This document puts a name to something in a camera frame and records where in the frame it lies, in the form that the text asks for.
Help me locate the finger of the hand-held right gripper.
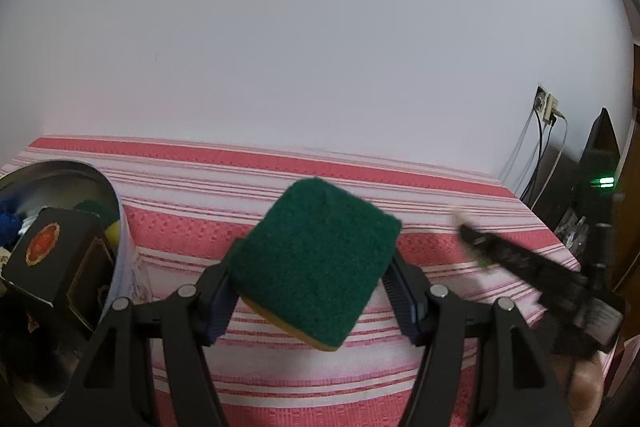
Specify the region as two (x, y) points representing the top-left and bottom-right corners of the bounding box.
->
(452, 212), (576, 308)

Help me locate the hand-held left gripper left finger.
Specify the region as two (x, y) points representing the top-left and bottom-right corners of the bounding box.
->
(65, 252), (241, 427)

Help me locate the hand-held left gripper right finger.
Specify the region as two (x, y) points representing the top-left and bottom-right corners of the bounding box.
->
(382, 254), (568, 427)

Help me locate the yellow green sponge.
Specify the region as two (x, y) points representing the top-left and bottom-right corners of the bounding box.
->
(229, 177), (404, 352)
(72, 199), (122, 253)

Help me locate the black cardboard box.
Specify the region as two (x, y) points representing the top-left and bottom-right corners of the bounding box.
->
(0, 207), (113, 333)

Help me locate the round metal tin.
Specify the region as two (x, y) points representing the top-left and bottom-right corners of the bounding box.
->
(0, 159), (136, 425)

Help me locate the blue cloth bundle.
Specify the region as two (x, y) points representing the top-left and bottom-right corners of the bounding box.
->
(0, 199), (23, 250)

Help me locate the person's right forearm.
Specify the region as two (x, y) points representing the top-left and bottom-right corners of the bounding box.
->
(567, 354), (608, 427)

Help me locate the desktop with red striped cloth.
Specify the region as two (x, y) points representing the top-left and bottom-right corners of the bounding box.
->
(0, 136), (621, 427)

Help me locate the cluster of bottles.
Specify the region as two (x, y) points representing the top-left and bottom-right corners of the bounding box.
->
(555, 207), (588, 253)

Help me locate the black flat screen television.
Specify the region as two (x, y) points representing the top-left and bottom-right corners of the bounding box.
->
(580, 107), (623, 208)

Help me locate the black power cable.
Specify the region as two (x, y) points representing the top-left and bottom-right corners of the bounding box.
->
(530, 122), (556, 208)
(520, 107), (546, 208)

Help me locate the grey power cable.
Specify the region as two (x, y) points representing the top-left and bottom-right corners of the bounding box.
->
(537, 111), (568, 208)

